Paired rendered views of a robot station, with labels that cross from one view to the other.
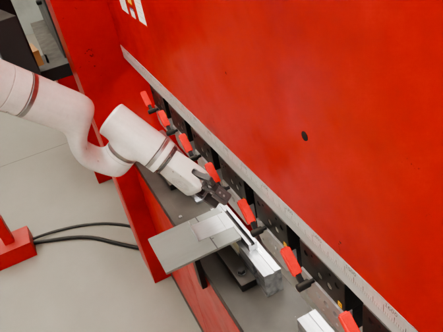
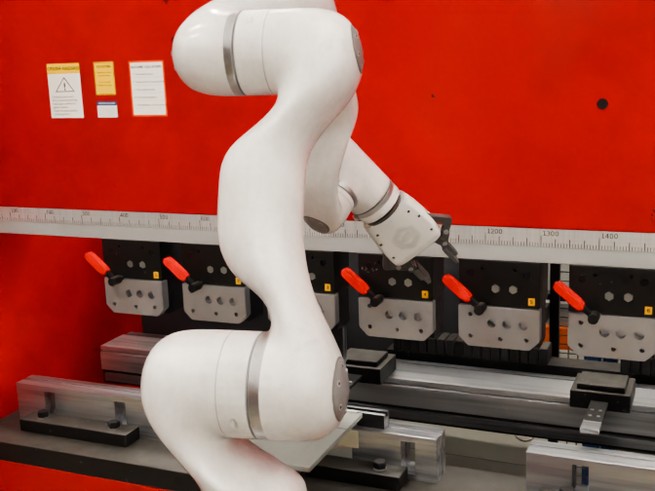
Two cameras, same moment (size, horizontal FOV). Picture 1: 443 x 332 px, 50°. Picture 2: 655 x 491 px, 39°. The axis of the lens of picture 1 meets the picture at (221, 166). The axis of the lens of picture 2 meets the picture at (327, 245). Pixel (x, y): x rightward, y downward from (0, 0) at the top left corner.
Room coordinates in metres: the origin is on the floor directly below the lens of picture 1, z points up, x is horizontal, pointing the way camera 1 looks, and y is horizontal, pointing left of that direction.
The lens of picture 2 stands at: (-0.06, 1.31, 1.73)
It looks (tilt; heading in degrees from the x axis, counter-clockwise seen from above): 12 degrees down; 313
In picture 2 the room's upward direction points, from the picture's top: 2 degrees counter-clockwise
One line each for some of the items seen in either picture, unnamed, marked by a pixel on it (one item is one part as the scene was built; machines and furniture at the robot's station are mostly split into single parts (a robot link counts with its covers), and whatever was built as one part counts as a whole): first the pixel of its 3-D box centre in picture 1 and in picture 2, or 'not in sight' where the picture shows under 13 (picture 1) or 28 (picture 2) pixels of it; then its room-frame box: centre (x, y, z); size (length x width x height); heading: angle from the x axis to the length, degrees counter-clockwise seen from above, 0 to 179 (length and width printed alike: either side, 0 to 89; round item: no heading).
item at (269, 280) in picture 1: (244, 245); (350, 442); (1.14, -0.02, 0.92); 0.39 x 0.06 x 0.10; 19
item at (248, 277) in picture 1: (228, 256); (333, 468); (1.14, 0.04, 0.89); 0.30 x 0.05 x 0.03; 19
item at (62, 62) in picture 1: (66, 77); not in sight; (2.33, 0.69, 1.18); 0.40 x 0.24 x 0.07; 19
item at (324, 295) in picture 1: (337, 278); (614, 307); (0.65, -0.19, 1.26); 0.15 x 0.09 x 0.17; 19
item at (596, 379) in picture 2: not in sight; (597, 402); (0.75, -0.33, 1.01); 0.26 x 0.12 x 0.05; 109
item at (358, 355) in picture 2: not in sight; (352, 374); (1.25, -0.15, 1.01); 0.26 x 0.12 x 0.05; 109
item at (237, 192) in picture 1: (246, 185); (402, 291); (1.03, -0.06, 1.26); 0.15 x 0.09 x 0.17; 19
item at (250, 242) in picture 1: (238, 228); (341, 413); (1.16, -0.01, 0.99); 0.20 x 0.03 x 0.03; 19
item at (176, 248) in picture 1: (193, 238); (294, 434); (1.14, 0.14, 1.00); 0.26 x 0.18 x 0.01; 109
